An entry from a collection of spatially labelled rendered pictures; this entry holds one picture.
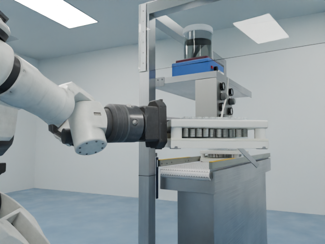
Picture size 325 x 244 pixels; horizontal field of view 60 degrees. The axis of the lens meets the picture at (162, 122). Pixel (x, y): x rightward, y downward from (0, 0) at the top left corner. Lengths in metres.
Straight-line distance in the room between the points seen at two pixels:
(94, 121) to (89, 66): 5.58
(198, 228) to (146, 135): 0.91
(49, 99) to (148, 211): 0.97
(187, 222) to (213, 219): 0.14
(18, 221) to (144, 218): 0.65
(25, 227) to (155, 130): 0.47
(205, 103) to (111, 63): 4.65
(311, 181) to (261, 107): 1.27
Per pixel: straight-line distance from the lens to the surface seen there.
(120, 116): 0.61
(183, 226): 1.53
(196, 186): 1.35
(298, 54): 4.77
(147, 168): 1.35
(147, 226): 1.40
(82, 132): 0.57
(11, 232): 0.81
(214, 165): 1.30
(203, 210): 1.46
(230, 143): 0.71
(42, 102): 0.50
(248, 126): 0.73
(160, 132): 0.68
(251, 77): 4.74
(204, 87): 1.29
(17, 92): 0.47
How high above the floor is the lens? 1.01
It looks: 4 degrees up
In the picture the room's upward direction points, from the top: straight up
